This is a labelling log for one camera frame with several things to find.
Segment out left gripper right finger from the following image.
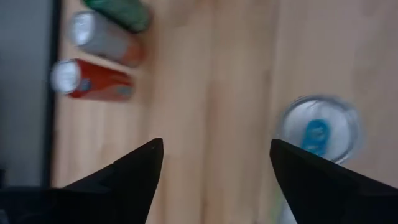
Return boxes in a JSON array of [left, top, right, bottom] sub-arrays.
[[269, 139, 398, 224]]

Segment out light green beverage can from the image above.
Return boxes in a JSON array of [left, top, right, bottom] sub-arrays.
[[273, 189, 298, 224]]

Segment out red beverage can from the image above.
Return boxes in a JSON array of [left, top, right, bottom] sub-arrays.
[[50, 58, 134, 102]]

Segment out orange and silver can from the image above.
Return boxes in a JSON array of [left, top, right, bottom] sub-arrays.
[[68, 11, 146, 68]]

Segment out black aluminium table frame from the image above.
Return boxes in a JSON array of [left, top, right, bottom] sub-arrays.
[[42, 0, 63, 187]]

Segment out silver can with blue tab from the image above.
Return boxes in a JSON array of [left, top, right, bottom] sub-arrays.
[[278, 95, 363, 166]]

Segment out dark green beverage can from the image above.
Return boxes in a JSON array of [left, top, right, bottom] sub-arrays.
[[82, 0, 153, 34]]

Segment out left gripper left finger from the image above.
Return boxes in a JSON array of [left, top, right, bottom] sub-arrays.
[[0, 138, 164, 224]]

